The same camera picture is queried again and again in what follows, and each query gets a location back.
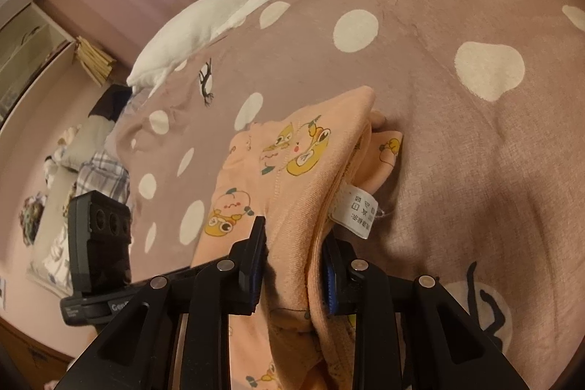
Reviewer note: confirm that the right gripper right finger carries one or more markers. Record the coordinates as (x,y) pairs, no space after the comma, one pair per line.
(409,333)

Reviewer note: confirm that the plaid grey cloth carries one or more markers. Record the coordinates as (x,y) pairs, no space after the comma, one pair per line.
(103,174)

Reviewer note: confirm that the black camera box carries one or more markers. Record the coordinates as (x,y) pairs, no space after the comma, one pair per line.
(99,236)

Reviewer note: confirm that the mauve polka dot blanket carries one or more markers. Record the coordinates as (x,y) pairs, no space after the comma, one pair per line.
(487,192)

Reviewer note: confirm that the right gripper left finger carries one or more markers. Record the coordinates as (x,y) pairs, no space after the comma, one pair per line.
(177,326)

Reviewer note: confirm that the white wall shelf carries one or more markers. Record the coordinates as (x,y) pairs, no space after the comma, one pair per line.
(30,41)

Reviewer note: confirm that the grey pillow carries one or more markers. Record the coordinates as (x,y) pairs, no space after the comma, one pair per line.
(89,139)

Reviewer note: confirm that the white goose plush toy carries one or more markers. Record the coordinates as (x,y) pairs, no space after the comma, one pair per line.
(183,35)

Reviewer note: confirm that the pink duck print shirt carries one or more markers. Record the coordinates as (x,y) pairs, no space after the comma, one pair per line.
(289,172)

